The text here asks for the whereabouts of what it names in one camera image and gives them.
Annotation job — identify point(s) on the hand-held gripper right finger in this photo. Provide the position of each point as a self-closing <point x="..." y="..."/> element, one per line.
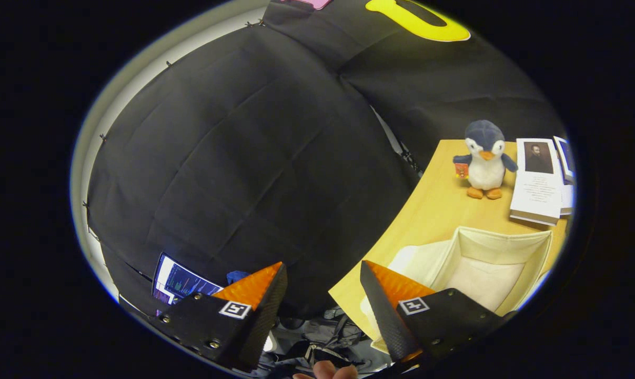
<point x="388" y="321"/>

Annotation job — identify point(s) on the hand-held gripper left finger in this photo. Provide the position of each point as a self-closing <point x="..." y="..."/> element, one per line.
<point x="267" y="316"/>

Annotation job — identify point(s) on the beige fabric storage box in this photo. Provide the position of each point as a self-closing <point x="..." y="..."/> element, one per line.
<point x="485" y="273"/>

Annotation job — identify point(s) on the blue cloth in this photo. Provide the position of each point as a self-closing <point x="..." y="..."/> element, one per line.
<point x="237" y="277"/>

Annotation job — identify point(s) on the grey clothing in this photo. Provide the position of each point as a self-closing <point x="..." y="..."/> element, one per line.
<point x="328" y="337"/>

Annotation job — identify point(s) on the penguin plush toy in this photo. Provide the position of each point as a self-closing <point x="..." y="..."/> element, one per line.
<point x="485" y="168"/>

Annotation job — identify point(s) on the white portrait cover book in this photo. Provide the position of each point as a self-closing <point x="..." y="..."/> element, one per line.
<point x="538" y="189"/>

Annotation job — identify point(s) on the plain white book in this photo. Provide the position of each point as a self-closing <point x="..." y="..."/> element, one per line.
<point x="567" y="197"/>

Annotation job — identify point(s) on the dark blue cover book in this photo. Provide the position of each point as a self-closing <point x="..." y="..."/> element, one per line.
<point x="565" y="158"/>

